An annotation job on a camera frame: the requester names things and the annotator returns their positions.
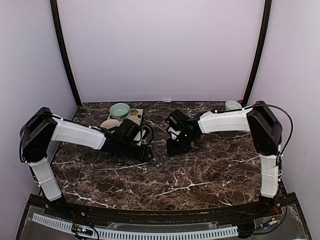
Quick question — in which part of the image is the grey weekly pill organizer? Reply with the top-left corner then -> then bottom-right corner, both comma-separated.
149,154 -> 168,169

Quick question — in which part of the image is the black front rail base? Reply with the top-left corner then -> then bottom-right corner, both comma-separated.
39,184 -> 288,225

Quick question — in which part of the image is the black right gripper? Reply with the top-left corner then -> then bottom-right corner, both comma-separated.
166,131 -> 196,156

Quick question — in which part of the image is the black corner frame post left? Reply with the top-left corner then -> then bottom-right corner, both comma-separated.
49,0 -> 82,107

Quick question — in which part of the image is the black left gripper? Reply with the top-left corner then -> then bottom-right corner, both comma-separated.
119,139 -> 154,163

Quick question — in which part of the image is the small celadon bowl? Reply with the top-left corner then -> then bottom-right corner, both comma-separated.
224,100 -> 242,111

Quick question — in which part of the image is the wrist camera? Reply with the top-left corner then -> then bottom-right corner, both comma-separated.
134,123 -> 155,146
166,126 -> 181,140

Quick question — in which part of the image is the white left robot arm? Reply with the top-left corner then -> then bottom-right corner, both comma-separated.
19,107 -> 154,218

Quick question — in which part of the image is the white slotted cable duct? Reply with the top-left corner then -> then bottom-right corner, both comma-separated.
31,213 -> 239,240

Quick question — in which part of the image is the celadon bowl on plate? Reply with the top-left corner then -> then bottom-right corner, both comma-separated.
109,103 -> 131,121

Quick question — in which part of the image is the black corner frame post right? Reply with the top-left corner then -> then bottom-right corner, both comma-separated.
242,0 -> 273,106

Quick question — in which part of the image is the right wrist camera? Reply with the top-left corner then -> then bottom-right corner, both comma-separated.
166,126 -> 181,140

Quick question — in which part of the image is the black corner frame post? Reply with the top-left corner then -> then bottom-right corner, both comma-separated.
242,0 -> 273,106
49,0 -> 82,107

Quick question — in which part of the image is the beige ceramic mug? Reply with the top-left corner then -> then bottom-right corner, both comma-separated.
100,119 -> 120,129

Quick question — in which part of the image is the square floral ceramic plate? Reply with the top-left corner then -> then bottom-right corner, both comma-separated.
117,108 -> 144,126

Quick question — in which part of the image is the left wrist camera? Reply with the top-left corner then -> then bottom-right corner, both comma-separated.
134,123 -> 155,146

